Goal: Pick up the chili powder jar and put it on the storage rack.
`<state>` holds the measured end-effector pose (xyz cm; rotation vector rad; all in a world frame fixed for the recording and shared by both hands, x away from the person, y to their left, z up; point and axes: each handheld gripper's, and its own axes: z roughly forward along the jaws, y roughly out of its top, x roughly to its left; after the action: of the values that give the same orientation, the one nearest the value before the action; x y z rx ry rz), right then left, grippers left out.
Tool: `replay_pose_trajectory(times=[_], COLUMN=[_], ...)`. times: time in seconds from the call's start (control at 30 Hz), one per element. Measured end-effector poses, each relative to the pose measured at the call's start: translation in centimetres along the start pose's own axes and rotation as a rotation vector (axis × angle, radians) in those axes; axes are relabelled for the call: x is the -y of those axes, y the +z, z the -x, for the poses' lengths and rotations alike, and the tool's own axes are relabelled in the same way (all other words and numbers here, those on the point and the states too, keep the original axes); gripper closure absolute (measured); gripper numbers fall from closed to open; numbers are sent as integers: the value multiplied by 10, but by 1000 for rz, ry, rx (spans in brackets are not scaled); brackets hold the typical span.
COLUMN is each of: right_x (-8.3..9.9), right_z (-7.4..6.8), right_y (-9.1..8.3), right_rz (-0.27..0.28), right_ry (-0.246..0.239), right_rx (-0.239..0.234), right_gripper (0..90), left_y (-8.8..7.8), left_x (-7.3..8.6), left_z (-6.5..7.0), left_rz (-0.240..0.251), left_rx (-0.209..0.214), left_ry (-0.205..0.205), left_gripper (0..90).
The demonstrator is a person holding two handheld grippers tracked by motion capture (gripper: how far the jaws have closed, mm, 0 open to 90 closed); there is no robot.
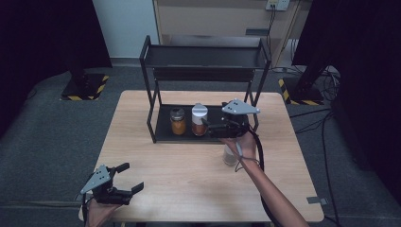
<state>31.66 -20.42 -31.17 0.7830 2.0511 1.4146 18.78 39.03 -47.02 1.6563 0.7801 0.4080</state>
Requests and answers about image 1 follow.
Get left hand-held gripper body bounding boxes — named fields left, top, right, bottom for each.
left=79, top=164, right=133, bottom=206

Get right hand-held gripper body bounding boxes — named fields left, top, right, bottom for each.
left=217, top=98, right=261, bottom=140

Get red spice jar white lid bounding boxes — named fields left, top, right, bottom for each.
left=191, top=103, right=209, bottom=137

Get orange spice jar silver lid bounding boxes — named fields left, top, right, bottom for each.
left=169, top=107, right=187, bottom=136

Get black metal two-tier rack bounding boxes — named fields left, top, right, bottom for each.
left=139, top=35, right=272, bottom=145

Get person's right hand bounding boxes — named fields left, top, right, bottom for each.
left=220, top=131, right=258, bottom=168

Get person's left hand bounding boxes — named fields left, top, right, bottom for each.
left=84, top=198, right=123, bottom=227

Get black stand base hazard stripes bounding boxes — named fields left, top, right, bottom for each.
left=60, top=73, right=110, bottom=102
left=278, top=77, right=325, bottom=107

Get beige cabinet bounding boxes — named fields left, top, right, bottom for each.
left=152, top=0, right=313, bottom=68

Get grey tape strip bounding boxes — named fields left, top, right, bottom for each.
left=305, top=196, right=329, bottom=206

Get dark curtain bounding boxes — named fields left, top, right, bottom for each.
left=0, top=0, right=113, bottom=143
left=291, top=0, right=401, bottom=206

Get thin grey wrist cord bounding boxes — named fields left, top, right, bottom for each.
left=234, top=141, right=262, bottom=173

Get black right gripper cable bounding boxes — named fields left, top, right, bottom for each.
left=247, top=125, right=280, bottom=227

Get black floor cable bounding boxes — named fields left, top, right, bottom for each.
left=288, top=108, right=341, bottom=227

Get black socket cable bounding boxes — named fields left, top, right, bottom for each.
left=266, top=5, right=278, bottom=53

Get bundle of floor cables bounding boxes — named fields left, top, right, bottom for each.
left=320, top=66, right=342, bottom=102

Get white wall socket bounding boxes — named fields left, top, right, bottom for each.
left=265, top=0, right=290, bottom=12

